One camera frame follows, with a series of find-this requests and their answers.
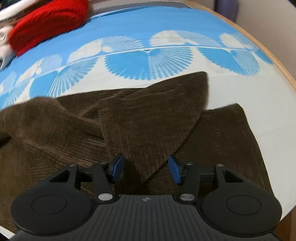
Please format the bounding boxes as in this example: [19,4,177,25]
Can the dark brown corduroy pants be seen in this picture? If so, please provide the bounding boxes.
[1,72,272,232]

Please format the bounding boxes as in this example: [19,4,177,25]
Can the white folded quilt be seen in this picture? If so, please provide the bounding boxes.
[0,26,16,70]

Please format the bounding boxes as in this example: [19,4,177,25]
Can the blue white patterned bedsheet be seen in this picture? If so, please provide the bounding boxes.
[1,6,295,214]

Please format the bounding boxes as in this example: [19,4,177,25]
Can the red folded blanket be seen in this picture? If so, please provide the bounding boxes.
[9,0,89,56]

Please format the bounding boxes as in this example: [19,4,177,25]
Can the purple paper bag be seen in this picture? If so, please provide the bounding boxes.
[214,0,239,22]

